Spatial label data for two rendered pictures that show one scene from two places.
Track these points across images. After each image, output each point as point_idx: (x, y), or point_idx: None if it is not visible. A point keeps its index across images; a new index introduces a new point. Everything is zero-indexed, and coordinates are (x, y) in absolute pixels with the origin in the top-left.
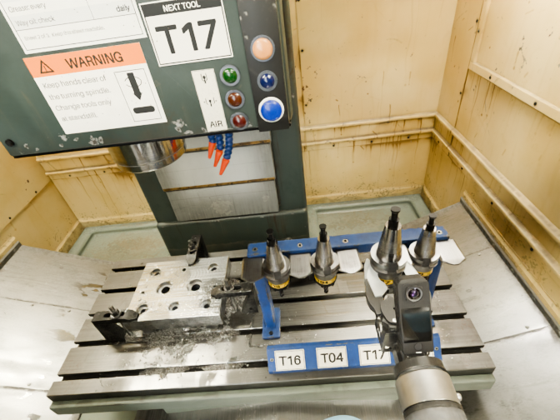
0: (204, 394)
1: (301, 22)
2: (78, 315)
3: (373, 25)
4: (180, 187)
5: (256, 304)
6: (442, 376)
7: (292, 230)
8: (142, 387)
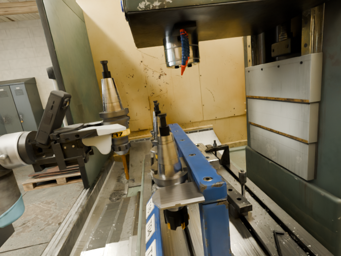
0: (142, 190)
1: None
2: None
3: None
4: (254, 123)
5: None
6: (12, 137)
7: (318, 214)
8: (145, 170)
